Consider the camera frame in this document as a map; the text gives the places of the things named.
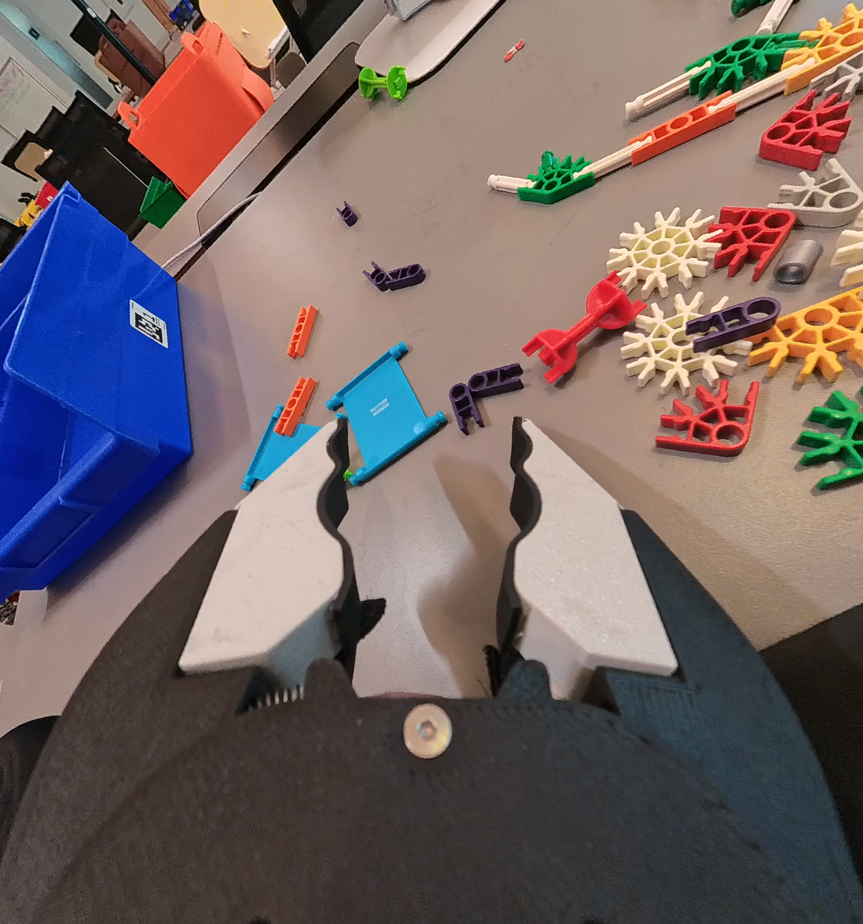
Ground cyan toy panel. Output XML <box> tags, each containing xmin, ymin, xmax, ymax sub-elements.
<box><xmin>241</xmin><ymin>404</ymin><xmax>326</xmax><ymax>494</ymax></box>
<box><xmin>326</xmin><ymin>341</ymin><xmax>447</xmax><ymax>486</ymax></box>

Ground white wall board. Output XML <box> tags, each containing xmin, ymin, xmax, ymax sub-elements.
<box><xmin>0</xmin><ymin>58</ymin><xmax>40</xmax><ymax>137</ymax></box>

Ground grey toy connector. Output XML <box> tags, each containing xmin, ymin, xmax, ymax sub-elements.
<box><xmin>809</xmin><ymin>38</ymin><xmax>863</xmax><ymax>109</ymax></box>
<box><xmin>767</xmin><ymin>157</ymin><xmax>863</xmax><ymax>229</ymax></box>

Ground orange plastic bin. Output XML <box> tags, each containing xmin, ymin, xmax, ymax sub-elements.
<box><xmin>117</xmin><ymin>20</ymin><xmax>275</xmax><ymax>199</ymax></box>

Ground white cable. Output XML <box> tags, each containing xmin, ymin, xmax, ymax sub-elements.
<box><xmin>159</xmin><ymin>191</ymin><xmax>261</xmax><ymax>279</ymax></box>

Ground red yellow boxes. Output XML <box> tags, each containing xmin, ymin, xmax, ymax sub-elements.
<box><xmin>14</xmin><ymin>180</ymin><xmax>63</xmax><ymax>226</ymax></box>

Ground lime green toy spool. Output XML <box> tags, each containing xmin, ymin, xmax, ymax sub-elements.
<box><xmin>358</xmin><ymin>65</ymin><xmax>408</xmax><ymax>101</ymax></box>

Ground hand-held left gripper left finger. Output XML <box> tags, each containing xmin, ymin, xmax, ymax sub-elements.
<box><xmin>178</xmin><ymin>417</ymin><xmax>364</xmax><ymax>687</ymax></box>

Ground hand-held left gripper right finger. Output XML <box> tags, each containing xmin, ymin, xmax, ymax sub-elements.
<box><xmin>496</xmin><ymin>416</ymin><xmax>680</xmax><ymax>700</ymax></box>

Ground red toy spool piece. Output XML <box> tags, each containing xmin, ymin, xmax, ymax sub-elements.
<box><xmin>521</xmin><ymin>273</ymin><xmax>647</xmax><ymax>385</ymax></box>

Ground blue plastic bin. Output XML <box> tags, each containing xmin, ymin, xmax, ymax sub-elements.
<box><xmin>0</xmin><ymin>180</ymin><xmax>194</xmax><ymax>618</ymax></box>

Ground orange toy connector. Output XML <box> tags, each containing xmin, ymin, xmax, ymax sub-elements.
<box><xmin>273</xmin><ymin>376</ymin><xmax>318</xmax><ymax>437</ymax></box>
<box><xmin>287</xmin><ymin>305</ymin><xmax>319</xmax><ymax>359</ymax></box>

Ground black cabinet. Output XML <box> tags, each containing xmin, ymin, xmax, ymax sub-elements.
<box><xmin>2</xmin><ymin>90</ymin><xmax>176</xmax><ymax>239</ymax></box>

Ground yellow toy connector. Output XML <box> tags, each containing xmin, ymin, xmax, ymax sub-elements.
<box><xmin>747</xmin><ymin>287</ymin><xmax>863</xmax><ymax>384</ymax></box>

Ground beige chair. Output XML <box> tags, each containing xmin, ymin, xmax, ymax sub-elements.
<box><xmin>199</xmin><ymin>0</ymin><xmax>293</xmax><ymax>71</ymax></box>

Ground joined purple toy connectors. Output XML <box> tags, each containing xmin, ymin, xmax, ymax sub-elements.
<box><xmin>363</xmin><ymin>261</ymin><xmax>427</xmax><ymax>293</ymax></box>

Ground green plastic bin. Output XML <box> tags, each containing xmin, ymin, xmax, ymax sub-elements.
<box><xmin>139</xmin><ymin>177</ymin><xmax>187</xmax><ymax>230</ymax></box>

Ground green toy connector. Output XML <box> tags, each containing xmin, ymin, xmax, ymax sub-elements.
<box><xmin>795</xmin><ymin>376</ymin><xmax>863</xmax><ymax>492</ymax></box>

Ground brown cardboard boxes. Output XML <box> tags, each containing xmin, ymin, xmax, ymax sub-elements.
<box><xmin>94</xmin><ymin>14</ymin><xmax>167</xmax><ymax>89</ymax></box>

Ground grey toy spacer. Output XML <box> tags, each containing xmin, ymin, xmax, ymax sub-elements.
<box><xmin>774</xmin><ymin>240</ymin><xmax>824</xmax><ymax>285</ymax></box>

